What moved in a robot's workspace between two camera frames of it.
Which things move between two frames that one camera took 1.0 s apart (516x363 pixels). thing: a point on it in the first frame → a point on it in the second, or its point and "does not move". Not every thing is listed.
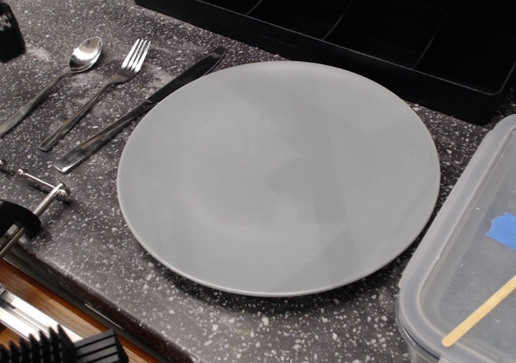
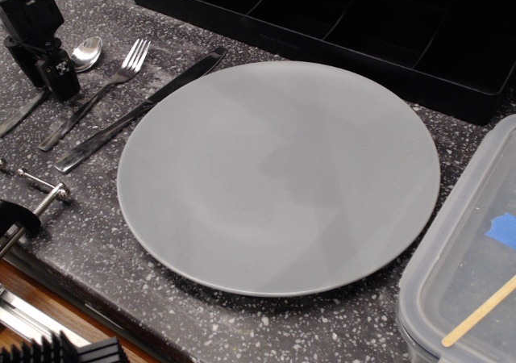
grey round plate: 279,178 does not move
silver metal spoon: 85,55 does not move
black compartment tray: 447,41 does not move
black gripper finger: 12,43 → 30,14
